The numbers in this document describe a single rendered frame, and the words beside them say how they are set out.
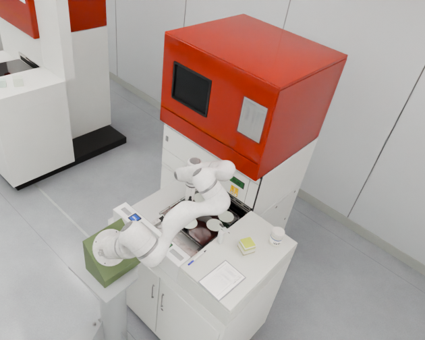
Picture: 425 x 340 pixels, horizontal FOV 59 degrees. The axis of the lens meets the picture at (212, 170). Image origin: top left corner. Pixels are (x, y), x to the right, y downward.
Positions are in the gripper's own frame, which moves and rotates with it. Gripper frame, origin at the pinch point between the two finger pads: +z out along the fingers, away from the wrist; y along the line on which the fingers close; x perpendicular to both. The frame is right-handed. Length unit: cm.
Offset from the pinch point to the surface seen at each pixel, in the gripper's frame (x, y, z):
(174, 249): -5.8, 33.6, 4.3
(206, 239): 11.9, 19.0, 9.8
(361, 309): 148, -1, 99
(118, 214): -40.0, 11.8, 4.6
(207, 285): 12, 55, 3
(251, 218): 38.3, 5.0, 3.0
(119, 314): -34, 43, 56
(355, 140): 141, -110, 10
